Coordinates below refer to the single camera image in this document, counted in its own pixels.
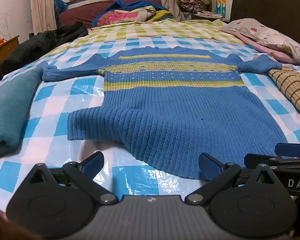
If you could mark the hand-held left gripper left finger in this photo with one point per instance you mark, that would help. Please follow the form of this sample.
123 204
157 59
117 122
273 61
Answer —
93 161

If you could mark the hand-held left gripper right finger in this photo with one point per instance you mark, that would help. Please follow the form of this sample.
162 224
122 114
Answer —
210 167

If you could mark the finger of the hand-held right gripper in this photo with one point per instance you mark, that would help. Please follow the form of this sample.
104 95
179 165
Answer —
260 160
287 150

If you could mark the blue striped knit sweater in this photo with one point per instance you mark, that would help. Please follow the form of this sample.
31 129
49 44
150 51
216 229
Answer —
177 120

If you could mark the blue checked plastic sheet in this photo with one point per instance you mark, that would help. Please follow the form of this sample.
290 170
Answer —
65 110

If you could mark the beige checked folded cloth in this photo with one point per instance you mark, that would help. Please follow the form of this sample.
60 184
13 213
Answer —
292 87

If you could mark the teal folded cloth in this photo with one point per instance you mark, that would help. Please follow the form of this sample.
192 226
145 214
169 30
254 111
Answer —
7 110

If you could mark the white floral pillow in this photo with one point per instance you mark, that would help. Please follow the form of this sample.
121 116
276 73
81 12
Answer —
272 36

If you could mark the black jacket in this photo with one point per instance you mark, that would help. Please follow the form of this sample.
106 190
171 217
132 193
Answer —
40 42

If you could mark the wooden desk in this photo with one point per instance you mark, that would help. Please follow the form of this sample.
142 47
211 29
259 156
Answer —
5 52

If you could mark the green checked sheet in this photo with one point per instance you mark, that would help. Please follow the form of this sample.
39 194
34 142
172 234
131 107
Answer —
165 28

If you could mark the pile of colourful bedding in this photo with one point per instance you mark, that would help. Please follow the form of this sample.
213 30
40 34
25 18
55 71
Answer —
120 16

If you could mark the dark wooden headboard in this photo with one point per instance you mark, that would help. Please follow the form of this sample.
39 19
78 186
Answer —
270 2

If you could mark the dark red sofa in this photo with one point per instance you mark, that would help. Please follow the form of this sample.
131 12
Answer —
82 12

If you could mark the stack of papers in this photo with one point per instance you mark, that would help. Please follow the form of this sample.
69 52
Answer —
210 15

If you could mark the blue plastic bag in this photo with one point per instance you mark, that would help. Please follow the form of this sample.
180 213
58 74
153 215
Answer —
58 7

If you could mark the yellow and teal box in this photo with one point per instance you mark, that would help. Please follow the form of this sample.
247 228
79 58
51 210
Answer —
221 3

